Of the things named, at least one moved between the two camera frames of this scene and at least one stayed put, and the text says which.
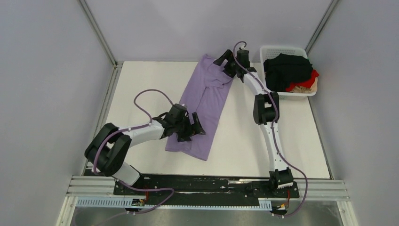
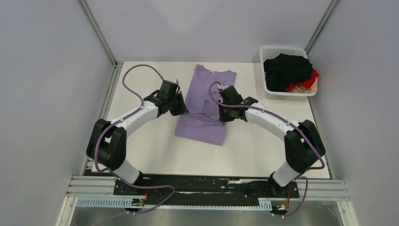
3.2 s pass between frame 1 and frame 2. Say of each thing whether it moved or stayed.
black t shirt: stayed
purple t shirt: moved
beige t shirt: stayed
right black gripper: moved
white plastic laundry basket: stayed
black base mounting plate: stayed
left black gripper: moved
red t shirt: stayed
